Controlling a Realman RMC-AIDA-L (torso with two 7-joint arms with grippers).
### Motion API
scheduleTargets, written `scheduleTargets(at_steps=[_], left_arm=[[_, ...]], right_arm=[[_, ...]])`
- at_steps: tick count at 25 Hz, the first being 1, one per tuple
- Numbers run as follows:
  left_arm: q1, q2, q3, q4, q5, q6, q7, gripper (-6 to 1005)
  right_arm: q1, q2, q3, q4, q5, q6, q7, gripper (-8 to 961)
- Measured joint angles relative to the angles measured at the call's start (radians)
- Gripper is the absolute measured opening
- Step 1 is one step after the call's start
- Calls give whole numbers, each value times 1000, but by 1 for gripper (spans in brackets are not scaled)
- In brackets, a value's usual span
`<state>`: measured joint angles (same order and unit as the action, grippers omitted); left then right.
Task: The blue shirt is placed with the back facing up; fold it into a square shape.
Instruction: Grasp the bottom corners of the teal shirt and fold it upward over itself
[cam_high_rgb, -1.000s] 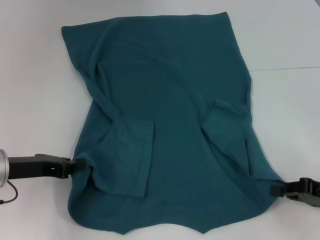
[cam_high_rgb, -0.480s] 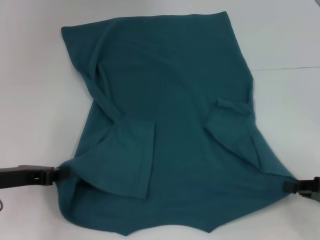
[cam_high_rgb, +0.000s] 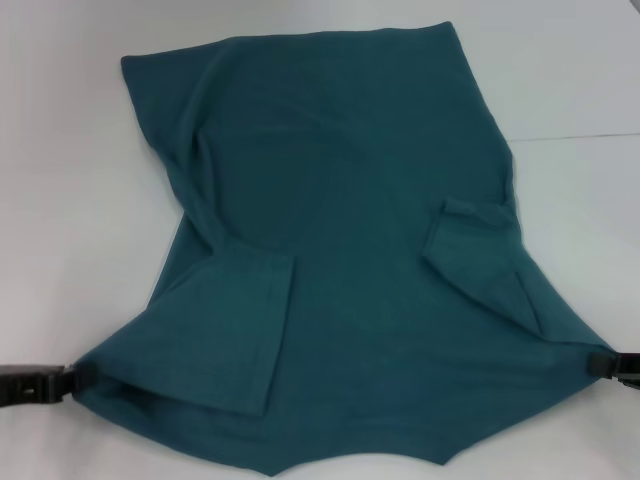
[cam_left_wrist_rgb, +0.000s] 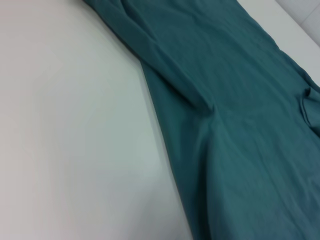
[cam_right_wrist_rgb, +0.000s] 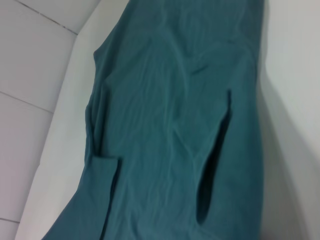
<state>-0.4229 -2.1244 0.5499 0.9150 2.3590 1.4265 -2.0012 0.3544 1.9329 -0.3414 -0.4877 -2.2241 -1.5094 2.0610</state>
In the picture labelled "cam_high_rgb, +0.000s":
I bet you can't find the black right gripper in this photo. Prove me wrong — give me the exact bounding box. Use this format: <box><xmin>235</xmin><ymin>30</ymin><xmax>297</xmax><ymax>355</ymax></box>
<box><xmin>584</xmin><ymin>351</ymin><xmax>640</xmax><ymax>389</ymax></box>

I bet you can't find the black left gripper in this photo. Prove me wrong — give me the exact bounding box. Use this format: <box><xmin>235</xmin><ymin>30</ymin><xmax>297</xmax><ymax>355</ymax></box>
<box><xmin>0</xmin><ymin>363</ymin><xmax>85</xmax><ymax>408</ymax></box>

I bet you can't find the teal blue t-shirt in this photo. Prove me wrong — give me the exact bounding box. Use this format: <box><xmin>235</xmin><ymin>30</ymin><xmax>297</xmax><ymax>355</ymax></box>
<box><xmin>69</xmin><ymin>20</ymin><xmax>619</xmax><ymax>477</ymax></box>

